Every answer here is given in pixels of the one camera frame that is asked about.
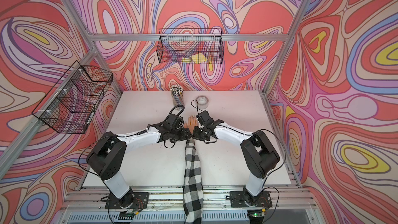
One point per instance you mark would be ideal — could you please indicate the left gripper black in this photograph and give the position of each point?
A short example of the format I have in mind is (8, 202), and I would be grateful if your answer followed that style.
(185, 136)

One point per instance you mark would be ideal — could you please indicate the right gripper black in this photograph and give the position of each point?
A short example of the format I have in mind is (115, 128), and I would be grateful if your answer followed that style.
(196, 136)

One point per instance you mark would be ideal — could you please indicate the plaid sleeved forearm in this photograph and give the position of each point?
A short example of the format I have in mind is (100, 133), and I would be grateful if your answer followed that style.
(192, 183)

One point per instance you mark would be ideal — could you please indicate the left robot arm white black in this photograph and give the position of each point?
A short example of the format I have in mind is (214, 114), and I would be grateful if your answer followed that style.
(106, 158)

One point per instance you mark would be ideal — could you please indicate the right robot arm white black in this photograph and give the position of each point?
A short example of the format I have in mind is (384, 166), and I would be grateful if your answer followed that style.
(259, 153)

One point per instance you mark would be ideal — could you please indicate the mannequin hand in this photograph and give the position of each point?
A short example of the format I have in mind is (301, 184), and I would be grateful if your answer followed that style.
(191, 123)

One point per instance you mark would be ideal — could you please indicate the clear tape roll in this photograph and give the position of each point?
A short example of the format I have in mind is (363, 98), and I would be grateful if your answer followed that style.
(202, 102)

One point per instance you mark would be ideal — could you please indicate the yellow sticky notes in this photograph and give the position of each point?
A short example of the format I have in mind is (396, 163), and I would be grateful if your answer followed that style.
(196, 59)

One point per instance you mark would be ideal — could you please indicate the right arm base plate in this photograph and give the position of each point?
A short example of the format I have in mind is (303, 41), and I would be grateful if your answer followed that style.
(240, 199)

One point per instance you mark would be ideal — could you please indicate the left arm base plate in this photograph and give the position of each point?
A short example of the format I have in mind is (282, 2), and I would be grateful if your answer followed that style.
(126, 200)

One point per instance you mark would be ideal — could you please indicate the black wire basket back wall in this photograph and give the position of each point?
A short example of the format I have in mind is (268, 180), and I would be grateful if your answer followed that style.
(175, 43)

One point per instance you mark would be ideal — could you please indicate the black wire basket wall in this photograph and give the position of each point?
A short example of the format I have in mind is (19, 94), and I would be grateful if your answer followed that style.
(175, 43)
(70, 105)

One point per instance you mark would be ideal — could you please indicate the aluminium front rail frame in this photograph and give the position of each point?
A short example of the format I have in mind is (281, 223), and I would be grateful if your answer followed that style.
(215, 205)

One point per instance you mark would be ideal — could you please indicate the black wire basket left wall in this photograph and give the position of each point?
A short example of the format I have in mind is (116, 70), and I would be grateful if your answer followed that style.
(70, 105)

